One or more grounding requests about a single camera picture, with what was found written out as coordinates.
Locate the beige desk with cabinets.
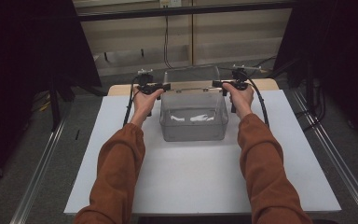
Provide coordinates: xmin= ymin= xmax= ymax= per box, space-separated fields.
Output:
xmin=73 ymin=0 xmax=294 ymax=77

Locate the black power cable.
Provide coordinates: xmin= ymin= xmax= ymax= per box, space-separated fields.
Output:
xmin=162 ymin=7 xmax=175 ymax=70

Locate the yellow floor cable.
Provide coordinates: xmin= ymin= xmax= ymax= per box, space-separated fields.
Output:
xmin=37 ymin=98 xmax=52 ymax=114

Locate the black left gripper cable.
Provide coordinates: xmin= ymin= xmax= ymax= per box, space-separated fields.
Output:
xmin=122 ymin=76 xmax=142 ymax=127

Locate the transparent grey box lid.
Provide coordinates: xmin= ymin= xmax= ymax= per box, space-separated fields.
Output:
xmin=162 ymin=64 xmax=221 ymax=93

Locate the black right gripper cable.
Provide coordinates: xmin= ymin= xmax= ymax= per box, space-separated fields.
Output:
xmin=246 ymin=77 xmax=270 ymax=129

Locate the transparent grey storage box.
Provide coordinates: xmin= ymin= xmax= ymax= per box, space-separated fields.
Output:
xmin=158 ymin=89 xmax=230 ymax=143

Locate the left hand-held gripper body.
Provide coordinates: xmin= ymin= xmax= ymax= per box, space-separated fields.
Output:
xmin=135 ymin=68 xmax=166 ymax=118

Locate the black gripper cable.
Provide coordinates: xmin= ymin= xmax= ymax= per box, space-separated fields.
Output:
xmin=246 ymin=77 xmax=270 ymax=129
xmin=122 ymin=76 xmax=142 ymax=127

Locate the white wall socket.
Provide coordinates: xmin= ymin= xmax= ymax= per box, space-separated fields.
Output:
xmin=159 ymin=0 xmax=183 ymax=9

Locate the black curtain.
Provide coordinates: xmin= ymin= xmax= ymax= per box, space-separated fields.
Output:
xmin=0 ymin=0 xmax=103 ymax=190
xmin=272 ymin=0 xmax=358 ymax=152

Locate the person's left hand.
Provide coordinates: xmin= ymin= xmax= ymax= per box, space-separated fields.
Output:
xmin=131 ymin=86 xmax=165 ymax=126

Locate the metal floor rail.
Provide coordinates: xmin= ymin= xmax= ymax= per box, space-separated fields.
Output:
xmin=8 ymin=116 xmax=69 ymax=224
xmin=291 ymin=89 xmax=358 ymax=224

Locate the person's right hand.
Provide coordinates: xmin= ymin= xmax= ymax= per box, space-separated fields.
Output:
xmin=222 ymin=81 xmax=255 ymax=121

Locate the black metal stand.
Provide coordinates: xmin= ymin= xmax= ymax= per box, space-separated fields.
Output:
xmin=48 ymin=76 xmax=76 ymax=133
xmin=295 ymin=57 xmax=328 ymax=133

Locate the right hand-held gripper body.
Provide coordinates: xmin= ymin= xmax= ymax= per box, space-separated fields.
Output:
xmin=222 ymin=63 xmax=262 ymax=114

